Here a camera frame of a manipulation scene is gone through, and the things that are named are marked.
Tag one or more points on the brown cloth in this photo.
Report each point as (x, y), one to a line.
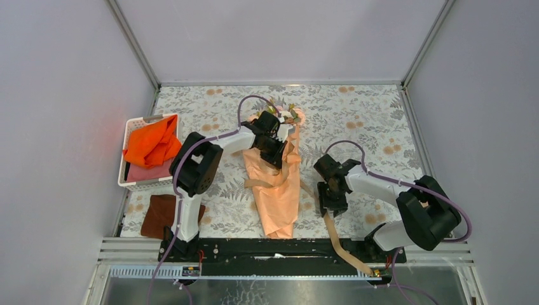
(159, 214)

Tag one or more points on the pink fake flower bouquet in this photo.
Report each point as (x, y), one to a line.
(290, 114)

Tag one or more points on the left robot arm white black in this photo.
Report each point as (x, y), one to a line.
(194, 168)

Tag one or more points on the white plastic basket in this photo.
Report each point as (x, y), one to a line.
(135, 178)

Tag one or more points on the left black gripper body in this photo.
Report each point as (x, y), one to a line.
(269, 148)

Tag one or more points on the floral patterned table mat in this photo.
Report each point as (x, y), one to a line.
(348, 121)

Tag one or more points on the beige kraft wrapping paper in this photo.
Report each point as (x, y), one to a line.
(276, 192)

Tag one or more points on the tan satin ribbon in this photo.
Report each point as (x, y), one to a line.
(335, 242)

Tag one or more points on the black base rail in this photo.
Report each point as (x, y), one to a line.
(260, 257)

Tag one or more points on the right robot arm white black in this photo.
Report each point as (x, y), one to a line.
(426, 218)

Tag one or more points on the orange cloth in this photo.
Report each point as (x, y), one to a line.
(149, 145)

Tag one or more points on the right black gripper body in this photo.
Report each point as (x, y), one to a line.
(329, 198)

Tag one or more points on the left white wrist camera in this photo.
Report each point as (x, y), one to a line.
(284, 131)

